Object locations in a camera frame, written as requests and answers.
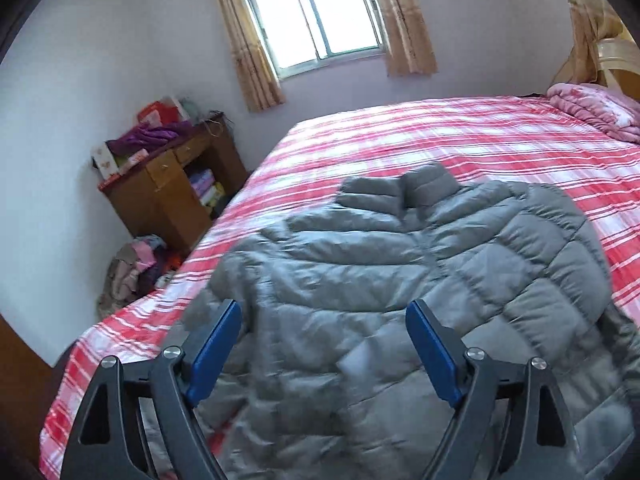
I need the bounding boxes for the grey puffer jacket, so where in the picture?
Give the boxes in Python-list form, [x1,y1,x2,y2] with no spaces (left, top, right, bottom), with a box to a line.
[165,164,639,479]

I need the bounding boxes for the clothes pile on floor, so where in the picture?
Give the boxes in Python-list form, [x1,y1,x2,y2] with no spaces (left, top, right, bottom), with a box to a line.
[96,235,171,320]

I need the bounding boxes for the brown wooden footboard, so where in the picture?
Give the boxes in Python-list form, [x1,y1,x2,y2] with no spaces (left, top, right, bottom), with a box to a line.
[0,318,52,466]

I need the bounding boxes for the brown wooden desk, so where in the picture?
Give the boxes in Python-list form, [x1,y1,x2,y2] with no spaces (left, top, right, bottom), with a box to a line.
[101,112,250,255]

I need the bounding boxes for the purple items in desk shelf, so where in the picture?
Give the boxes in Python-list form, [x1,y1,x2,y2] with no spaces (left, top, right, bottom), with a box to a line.
[189,169,226,209]

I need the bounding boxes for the white patterned box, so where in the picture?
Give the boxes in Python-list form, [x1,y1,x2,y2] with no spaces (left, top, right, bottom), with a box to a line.
[91,142,119,181]

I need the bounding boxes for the red plaid bed sheet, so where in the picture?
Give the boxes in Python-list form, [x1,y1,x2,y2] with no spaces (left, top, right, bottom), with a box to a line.
[39,96,639,479]

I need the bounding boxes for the purple cloth on desk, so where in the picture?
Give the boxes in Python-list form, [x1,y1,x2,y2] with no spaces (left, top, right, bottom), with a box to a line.
[106,122,192,157]

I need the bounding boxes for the red bag on desk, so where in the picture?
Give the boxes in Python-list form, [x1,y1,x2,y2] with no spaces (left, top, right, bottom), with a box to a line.
[137,101,181,128]

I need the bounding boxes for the folded pink quilt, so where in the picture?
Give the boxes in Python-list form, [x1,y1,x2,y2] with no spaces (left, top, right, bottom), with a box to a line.
[546,84,640,144]

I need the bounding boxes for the left tan curtain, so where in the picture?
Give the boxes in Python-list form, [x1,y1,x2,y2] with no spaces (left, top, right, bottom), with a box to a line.
[217,0,285,113]

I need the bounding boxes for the cream wooden headboard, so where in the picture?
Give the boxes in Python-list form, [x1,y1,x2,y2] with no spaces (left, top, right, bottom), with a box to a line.
[597,37,639,101]

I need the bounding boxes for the right tan curtain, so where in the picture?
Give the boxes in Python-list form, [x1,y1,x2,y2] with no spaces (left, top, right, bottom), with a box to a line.
[376,0,437,77]

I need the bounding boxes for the tan curtain by headboard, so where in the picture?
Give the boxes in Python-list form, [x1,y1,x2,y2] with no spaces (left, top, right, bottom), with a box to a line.
[552,0,630,84]

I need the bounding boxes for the window with green frame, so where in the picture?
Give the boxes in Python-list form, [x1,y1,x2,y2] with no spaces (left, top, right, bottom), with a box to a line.
[247,0,384,78]

